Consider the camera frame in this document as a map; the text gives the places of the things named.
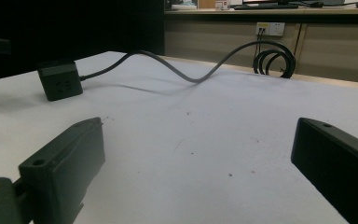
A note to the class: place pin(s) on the black cube power strip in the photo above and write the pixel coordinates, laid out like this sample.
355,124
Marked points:
60,81

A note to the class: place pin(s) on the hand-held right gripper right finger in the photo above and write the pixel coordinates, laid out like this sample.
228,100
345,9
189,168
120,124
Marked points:
338,165

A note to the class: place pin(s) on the black keyboard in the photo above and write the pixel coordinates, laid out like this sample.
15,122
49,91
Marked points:
265,6

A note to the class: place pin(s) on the black plug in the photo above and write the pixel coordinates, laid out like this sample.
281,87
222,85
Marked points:
260,31

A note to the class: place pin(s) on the white box red label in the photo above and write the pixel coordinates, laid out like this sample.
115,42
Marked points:
222,4

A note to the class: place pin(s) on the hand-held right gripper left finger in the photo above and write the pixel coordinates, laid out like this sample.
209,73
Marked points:
65,168

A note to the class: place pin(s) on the white wall socket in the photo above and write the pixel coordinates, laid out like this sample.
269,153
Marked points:
270,28

